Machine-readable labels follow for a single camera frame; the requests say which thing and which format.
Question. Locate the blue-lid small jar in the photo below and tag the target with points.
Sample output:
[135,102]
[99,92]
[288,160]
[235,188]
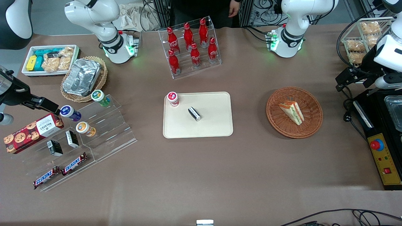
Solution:
[69,113]

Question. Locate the clear bag of crackers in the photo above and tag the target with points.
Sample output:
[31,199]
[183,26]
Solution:
[372,40]
[370,27]
[355,58]
[355,46]
[67,51]
[64,63]
[51,64]

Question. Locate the grey metal bar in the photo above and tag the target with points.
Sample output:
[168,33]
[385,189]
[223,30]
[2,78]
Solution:
[375,91]

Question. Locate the red-lid small jar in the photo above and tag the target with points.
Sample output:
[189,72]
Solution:
[172,98]

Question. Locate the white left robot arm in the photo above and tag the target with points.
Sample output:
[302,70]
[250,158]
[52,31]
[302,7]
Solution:
[295,18]

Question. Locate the red cookie box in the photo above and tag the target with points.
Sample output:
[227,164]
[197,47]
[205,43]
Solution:
[31,133]

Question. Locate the white plastic bin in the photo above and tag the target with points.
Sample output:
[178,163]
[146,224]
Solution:
[25,72]

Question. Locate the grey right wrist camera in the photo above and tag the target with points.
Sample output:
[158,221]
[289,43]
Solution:
[5,119]

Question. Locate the aluminium foil tray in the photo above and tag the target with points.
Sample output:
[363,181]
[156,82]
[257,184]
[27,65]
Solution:
[81,77]

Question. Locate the orange-lid small jar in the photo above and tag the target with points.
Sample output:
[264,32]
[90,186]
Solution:
[84,128]

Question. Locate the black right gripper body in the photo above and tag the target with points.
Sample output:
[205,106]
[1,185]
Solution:
[13,94]

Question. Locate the yellow snack box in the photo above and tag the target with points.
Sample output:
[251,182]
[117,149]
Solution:
[31,62]

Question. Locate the black metal frame post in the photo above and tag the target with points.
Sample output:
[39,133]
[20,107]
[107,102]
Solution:
[163,14]
[246,12]

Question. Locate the green-lid small jar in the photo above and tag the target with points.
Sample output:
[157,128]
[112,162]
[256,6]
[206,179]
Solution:
[100,97]

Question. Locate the short teal snack box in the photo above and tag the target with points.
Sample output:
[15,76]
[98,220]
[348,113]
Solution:
[39,64]

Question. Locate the bystander bare hand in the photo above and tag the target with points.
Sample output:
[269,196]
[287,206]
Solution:
[234,8]

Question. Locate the round brown wicker basket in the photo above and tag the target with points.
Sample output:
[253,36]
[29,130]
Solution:
[282,127]

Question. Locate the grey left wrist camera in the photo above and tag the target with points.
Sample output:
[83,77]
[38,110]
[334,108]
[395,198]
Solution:
[389,81]

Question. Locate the long teal snack box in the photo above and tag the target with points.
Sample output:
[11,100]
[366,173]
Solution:
[44,51]

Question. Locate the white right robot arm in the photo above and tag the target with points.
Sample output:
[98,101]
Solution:
[94,12]

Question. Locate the Snickers chocolate bar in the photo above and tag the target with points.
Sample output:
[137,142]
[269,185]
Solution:
[46,178]
[74,164]

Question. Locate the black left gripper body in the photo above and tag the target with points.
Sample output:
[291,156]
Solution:
[366,65]

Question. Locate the small black box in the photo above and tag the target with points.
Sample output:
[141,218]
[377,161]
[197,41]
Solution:
[194,113]
[55,148]
[72,139]

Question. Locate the metal appliance tray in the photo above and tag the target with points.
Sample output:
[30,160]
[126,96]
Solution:
[394,113]

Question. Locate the clear acrylic stepped display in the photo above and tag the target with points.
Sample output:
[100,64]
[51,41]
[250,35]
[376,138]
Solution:
[110,138]

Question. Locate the beige crumpled cloth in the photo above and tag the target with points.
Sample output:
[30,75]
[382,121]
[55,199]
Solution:
[132,17]

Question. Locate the small white object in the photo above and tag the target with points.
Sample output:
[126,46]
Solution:
[204,223]

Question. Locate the yellow panel control box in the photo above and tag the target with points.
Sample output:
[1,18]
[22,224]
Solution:
[388,160]

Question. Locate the beige plastic tray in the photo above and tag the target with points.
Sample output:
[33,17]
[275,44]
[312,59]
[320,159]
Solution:
[213,125]

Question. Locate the triangular sandwich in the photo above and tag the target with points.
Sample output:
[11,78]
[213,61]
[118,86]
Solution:
[293,113]

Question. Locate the red cola bottle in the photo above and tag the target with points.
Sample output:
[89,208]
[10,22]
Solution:
[188,36]
[195,56]
[174,62]
[172,40]
[212,51]
[203,31]

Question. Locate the red emergency stop button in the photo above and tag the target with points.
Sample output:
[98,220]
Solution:
[376,144]

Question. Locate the light woven wicker basket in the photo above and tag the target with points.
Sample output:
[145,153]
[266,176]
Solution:
[102,78]

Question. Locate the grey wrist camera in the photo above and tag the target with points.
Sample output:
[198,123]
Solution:
[389,81]
[5,119]

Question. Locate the clear acrylic bottle rack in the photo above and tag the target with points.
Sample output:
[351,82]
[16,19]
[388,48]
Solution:
[183,73]

